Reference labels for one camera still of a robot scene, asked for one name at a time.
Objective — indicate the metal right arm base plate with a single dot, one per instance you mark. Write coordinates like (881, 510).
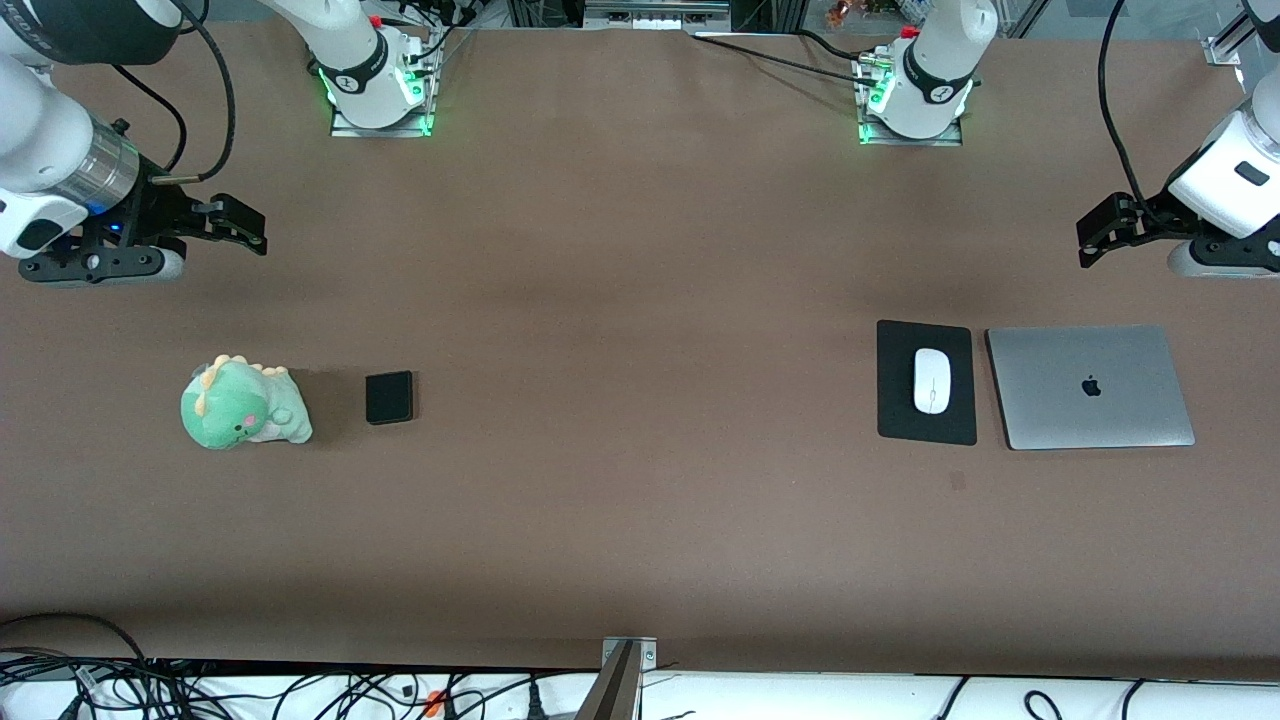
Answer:
(380, 130)

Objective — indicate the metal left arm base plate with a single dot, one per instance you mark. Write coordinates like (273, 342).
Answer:
(910, 140)

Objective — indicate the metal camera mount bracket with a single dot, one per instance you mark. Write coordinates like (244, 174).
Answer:
(618, 680)

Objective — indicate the green dinosaur plush toy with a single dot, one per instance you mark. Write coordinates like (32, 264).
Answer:
(240, 405)

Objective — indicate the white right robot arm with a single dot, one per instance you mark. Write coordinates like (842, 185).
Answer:
(50, 150)

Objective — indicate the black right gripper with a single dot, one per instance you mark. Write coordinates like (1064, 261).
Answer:
(164, 209)

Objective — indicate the black mouse pad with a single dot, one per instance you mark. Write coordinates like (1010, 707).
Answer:
(895, 400)

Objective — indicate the white computer mouse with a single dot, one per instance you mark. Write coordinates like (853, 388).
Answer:
(932, 380)

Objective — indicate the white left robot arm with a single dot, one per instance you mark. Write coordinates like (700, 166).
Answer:
(1230, 180)

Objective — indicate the grey metal box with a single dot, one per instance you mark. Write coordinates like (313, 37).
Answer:
(655, 12)

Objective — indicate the small black square box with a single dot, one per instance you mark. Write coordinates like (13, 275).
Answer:
(389, 398)

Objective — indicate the grey laptop with apple logo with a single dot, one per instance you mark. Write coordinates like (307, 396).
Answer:
(1090, 387)

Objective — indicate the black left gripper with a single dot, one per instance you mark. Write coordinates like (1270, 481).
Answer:
(1157, 213)

